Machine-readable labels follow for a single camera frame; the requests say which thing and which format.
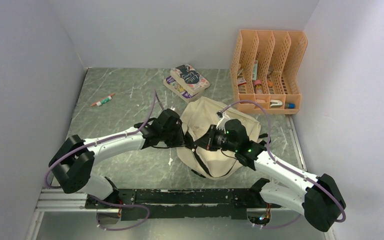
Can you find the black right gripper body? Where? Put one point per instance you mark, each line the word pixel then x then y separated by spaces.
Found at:
pixel 220 140

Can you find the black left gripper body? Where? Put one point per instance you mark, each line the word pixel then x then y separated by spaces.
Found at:
pixel 173 137

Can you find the beige canvas backpack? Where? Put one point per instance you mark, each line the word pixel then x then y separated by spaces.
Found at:
pixel 217 165

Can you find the floral Little Women book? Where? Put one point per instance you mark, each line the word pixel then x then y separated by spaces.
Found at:
pixel 190 79

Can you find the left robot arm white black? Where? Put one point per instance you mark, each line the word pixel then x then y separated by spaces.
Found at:
pixel 73 163

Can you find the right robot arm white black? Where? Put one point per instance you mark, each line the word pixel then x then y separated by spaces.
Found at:
pixel 317 198

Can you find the purple illustrated paperback book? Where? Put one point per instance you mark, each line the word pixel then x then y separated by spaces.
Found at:
pixel 171 84

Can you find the white stapler in organizer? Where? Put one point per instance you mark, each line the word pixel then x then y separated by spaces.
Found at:
pixel 274 103

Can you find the blue cap item in organizer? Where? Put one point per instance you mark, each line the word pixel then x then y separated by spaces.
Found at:
pixel 289 106

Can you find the green white packet in organizer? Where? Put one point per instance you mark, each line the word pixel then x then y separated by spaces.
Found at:
pixel 254 72

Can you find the orange green white marker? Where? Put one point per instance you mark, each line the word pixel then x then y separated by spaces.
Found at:
pixel 103 100

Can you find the orange plastic file organizer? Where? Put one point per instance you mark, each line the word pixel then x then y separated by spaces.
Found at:
pixel 279 54

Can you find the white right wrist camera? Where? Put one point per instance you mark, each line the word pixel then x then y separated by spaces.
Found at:
pixel 223 118

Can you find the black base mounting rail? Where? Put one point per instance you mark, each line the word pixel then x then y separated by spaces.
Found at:
pixel 233 203

